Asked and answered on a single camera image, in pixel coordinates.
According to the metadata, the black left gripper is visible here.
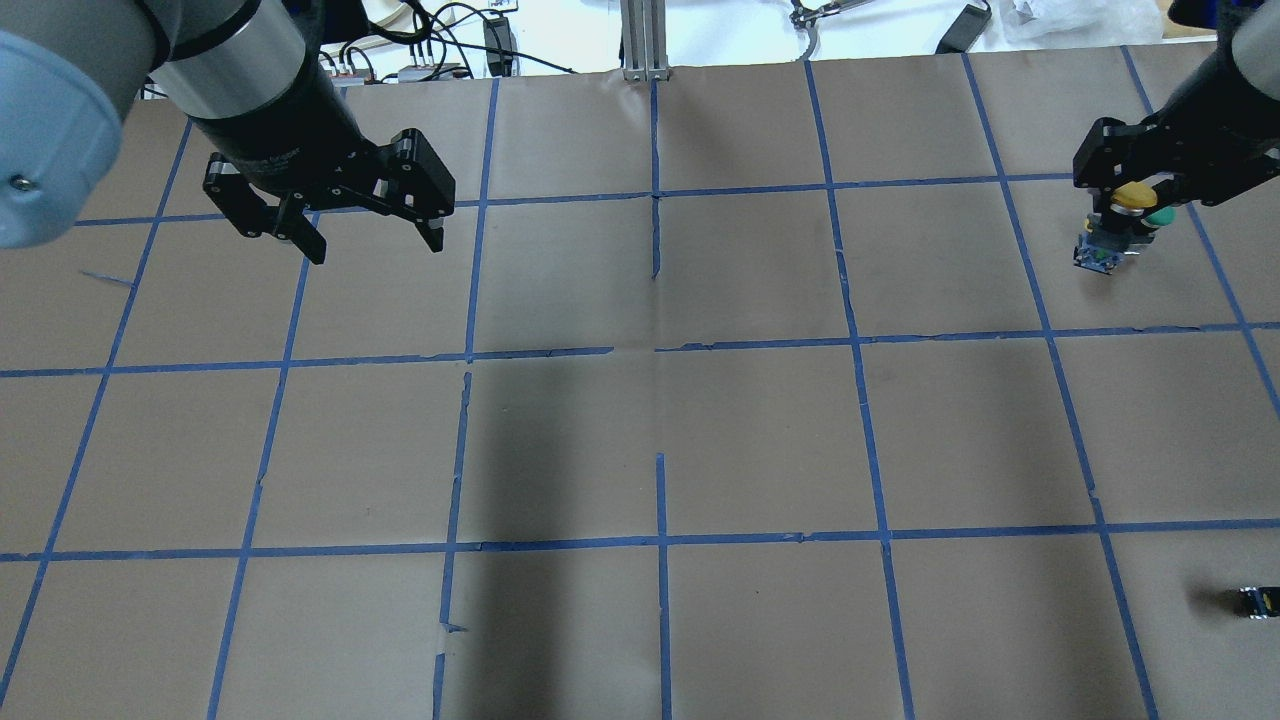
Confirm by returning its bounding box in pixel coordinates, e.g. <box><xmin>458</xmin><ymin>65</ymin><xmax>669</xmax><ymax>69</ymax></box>
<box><xmin>192</xmin><ymin>60</ymin><xmax>456</xmax><ymax>265</ymax></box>

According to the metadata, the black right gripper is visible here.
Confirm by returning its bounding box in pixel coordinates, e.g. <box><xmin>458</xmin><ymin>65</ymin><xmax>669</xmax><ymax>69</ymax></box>
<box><xmin>1073</xmin><ymin>45</ymin><xmax>1277</xmax><ymax>211</ymax></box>

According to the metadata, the yellow push button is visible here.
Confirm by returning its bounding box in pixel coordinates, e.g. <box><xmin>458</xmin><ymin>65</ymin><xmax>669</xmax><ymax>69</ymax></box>
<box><xmin>1071</xmin><ymin>181</ymin><xmax>1158</xmax><ymax>275</ymax></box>

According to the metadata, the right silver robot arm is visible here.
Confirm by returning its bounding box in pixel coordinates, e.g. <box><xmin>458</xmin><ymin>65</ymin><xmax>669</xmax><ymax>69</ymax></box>
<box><xmin>1071</xmin><ymin>1</ymin><xmax>1279</xmax><ymax>214</ymax></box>

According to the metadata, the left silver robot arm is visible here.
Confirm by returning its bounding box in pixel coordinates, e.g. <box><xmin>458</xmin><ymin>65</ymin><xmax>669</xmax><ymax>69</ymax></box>
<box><xmin>1</xmin><ymin>1</ymin><xmax>456</xmax><ymax>264</ymax></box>

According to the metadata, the green push button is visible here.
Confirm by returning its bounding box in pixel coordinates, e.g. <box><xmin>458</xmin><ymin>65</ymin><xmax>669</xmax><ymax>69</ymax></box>
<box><xmin>1140</xmin><ymin>206</ymin><xmax>1178</xmax><ymax>234</ymax></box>

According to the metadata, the black power adapter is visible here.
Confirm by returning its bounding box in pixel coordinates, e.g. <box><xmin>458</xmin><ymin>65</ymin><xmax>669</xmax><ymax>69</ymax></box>
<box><xmin>934</xmin><ymin>1</ymin><xmax>993</xmax><ymax>55</ymax></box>

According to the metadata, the small black contact block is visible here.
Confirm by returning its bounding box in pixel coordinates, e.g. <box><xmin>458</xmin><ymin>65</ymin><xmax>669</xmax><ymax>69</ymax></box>
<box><xmin>1236</xmin><ymin>585</ymin><xmax>1280</xmax><ymax>620</ymax></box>

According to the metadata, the aluminium frame post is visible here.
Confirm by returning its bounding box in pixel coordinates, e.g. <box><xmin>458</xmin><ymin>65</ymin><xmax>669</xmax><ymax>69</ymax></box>
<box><xmin>620</xmin><ymin>0</ymin><xmax>669</xmax><ymax>82</ymax></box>

